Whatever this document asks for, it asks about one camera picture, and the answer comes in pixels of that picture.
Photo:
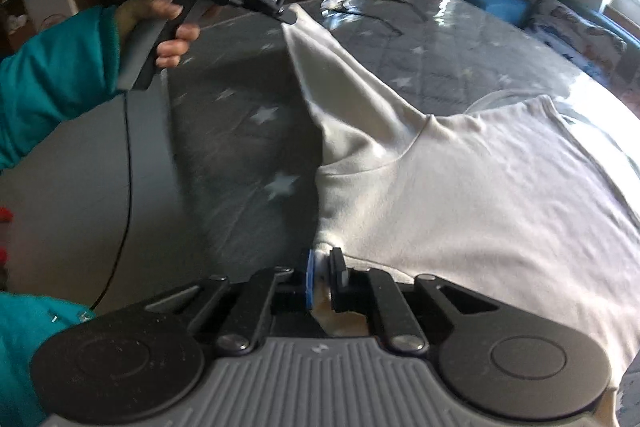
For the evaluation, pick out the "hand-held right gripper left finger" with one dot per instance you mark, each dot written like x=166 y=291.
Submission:
x=311 y=279

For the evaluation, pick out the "white t-shirt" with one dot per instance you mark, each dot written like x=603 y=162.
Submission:
x=475 y=207

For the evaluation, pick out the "person's teal jacket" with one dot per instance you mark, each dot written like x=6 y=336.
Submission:
x=25 y=347

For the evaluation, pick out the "butterfly print cushion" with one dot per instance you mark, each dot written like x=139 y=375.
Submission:
x=575 y=37

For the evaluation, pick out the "person's left hand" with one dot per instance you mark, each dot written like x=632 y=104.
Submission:
x=172 y=49

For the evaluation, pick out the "rimless eyeglasses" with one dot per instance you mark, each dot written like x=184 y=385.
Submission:
x=350 y=2

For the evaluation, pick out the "person's left forearm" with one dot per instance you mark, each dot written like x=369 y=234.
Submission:
x=50 y=82

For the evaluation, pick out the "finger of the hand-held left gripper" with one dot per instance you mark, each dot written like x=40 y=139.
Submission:
x=280 y=4

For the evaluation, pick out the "blue sofa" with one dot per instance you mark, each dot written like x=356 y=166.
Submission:
x=505 y=4

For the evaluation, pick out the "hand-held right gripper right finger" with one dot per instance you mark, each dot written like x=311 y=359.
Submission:
x=341 y=276

